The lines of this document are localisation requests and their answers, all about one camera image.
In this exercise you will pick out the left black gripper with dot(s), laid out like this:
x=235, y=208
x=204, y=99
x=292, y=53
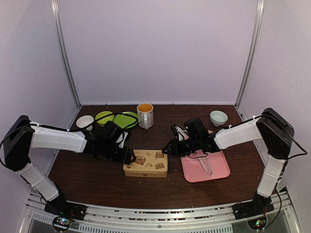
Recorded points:
x=125, y=157

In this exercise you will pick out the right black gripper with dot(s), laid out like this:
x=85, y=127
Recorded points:
x=174, y=143

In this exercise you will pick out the bear print tin lid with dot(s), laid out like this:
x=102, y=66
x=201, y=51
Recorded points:
x=149, y=160

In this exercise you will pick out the beige tin box base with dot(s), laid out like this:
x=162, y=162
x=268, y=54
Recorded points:
x=146, y=174

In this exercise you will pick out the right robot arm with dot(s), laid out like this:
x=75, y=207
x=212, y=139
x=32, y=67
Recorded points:
x=268, y=130

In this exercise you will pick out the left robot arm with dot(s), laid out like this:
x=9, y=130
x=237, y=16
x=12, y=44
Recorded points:
x=25, y=135

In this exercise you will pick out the pink plastic tray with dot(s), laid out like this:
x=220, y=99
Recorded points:
x=200, y=167

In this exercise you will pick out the green saucer plate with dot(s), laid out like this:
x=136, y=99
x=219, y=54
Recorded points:
x=126, y=120

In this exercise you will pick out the white floral mug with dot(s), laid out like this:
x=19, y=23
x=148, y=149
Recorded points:
x=145, y=113

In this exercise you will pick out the green small bowl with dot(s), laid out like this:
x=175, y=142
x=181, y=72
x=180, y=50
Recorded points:
x=103, y=117

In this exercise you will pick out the pale celadon tea bowl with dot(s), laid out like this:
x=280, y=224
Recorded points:
x=218, y=118

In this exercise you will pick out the black white dotted cup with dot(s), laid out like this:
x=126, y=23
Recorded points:
x=85, y=120

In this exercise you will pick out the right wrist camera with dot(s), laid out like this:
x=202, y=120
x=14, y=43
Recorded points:
x=179, y=133

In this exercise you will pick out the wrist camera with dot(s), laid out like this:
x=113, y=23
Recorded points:
x=179, y=133
x=122, y=139

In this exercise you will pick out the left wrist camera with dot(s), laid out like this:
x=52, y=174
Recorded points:
x=122, y=139

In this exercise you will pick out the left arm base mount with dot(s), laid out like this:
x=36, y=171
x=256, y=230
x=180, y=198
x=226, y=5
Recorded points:
x=68, y=218

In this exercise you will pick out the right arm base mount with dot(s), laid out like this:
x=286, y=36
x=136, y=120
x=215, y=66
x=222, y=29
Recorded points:
x=254, y=213

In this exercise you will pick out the aluminium front rail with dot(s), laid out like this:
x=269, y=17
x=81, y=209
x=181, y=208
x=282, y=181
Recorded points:
x=212, y=219

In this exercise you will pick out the right aluminium frame post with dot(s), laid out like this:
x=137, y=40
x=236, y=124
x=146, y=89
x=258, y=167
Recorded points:
x=252, y=51

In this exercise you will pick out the aluminium frame post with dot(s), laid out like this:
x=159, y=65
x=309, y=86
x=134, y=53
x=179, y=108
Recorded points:
x=252, y=51
x=63, y=52

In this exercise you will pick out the left aluminium frame post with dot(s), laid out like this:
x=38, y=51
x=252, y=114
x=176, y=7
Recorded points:
x=63, y=52

